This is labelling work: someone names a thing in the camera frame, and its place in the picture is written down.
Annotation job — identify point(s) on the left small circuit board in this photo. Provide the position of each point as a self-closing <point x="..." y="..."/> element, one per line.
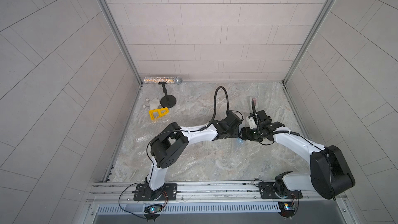
<point x="153" y="209"/>

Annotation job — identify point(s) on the white ribbed ceramic vase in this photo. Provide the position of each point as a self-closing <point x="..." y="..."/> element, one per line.
<point x="207" y="144"/>

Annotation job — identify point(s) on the right small circuit board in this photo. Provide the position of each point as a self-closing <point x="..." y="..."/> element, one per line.
<point x="287" y="209"/>

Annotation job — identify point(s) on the small circuit board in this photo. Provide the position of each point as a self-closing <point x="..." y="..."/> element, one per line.
<point x="153" y="209"/>
<point x="287" y="209"/>

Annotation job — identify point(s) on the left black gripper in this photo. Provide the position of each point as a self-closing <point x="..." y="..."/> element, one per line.
<point x="236" y="134"/>

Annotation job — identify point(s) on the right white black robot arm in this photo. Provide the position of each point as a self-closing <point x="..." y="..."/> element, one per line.
<point x="329" y="173"/>

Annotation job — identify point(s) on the silver glitter ball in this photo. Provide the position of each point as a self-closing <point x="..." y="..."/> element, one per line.
<point x="178" y="80"/>

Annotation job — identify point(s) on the glittery silver strip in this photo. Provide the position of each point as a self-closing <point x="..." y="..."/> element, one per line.
<point x="156" y="80"/>

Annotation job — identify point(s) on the aluminium mounting rail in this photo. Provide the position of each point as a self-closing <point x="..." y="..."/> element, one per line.
<point x="186" y="192"/>

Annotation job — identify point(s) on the black round base stand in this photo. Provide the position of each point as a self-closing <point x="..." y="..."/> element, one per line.
<point x="168" y="101"/>

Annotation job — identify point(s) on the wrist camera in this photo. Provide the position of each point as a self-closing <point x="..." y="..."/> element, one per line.
<point x="231" y="117"/>
<point x="260" y="120"/>

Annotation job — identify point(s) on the tape dispenser with red roll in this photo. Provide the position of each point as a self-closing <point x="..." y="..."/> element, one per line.
<point x="253" y="101"/>

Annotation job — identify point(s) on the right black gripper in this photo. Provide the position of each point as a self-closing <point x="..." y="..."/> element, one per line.
<point x="245" y="134"/>

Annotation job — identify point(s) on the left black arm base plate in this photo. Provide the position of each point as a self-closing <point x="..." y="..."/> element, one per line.
<point x="166" y="192"/>

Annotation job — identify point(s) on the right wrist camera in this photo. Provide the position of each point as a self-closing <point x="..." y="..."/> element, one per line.
<point x="260" y="120"/>

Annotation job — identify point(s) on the yellow plastic triangular frame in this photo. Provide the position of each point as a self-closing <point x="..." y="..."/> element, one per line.
<point x="158" y="113"/>

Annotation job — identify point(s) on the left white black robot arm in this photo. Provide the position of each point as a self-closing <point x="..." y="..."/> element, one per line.
<point x="168" y="146"/>

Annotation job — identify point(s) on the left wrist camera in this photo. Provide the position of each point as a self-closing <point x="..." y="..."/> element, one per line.
<point x="231" y="117"/>

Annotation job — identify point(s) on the white plastic toy figure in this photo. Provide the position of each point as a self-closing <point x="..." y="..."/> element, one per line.
<point x="152" y="104"/>

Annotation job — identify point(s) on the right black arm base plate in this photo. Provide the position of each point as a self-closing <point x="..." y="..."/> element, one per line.
<point x="274" y="190"/>

